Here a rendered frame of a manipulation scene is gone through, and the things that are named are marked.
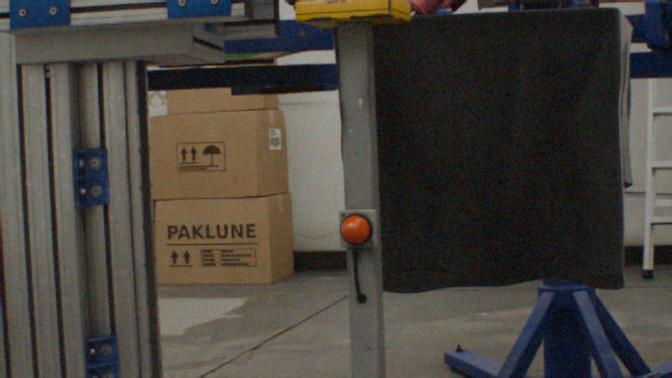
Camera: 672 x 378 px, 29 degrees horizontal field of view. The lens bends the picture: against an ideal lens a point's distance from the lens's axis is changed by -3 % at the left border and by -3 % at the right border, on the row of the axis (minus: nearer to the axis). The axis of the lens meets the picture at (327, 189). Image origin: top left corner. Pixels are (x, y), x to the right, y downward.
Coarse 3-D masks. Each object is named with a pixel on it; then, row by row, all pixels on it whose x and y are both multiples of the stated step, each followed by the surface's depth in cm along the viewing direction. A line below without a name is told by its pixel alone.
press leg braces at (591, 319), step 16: (544, 304) 328; (576, 304) 326; (528, 320) 327; (544, 320) 326; (592, 320) 322; (608, 320) 346; (528, 336) 323; (592, 336) 318; (608, 336) 349; (624, 336) 352; (512, 352) 322; (528, 352) 322; (592, 352) 318; (608, 352) 315; (624, 352) 353; (512, 368) 318; (528, 368) 367; (608, 368) 312; (640, 368) 358
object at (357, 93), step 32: (320, 0) 175; (352, 0) 173; (384, 0) 172; (352, 32) 178; (352, 64) 178; (352, 96) 179; (352, 128) 179; (352, 160) 179; (352, 192) 180; (352, 288) 180; (352, 320) 181; (352, 352) 181; (384, 352) 183
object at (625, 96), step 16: (624, 32) 212; (624, 48) 214; (624, 64) 222; (624, 80) 222; (624, 96) 223; (624, 112) 224; (624, 128) 224; (624, 144) 224; (624, 160) 223; (624, 176) 223; (624, 192) 211; (624, 224) 211
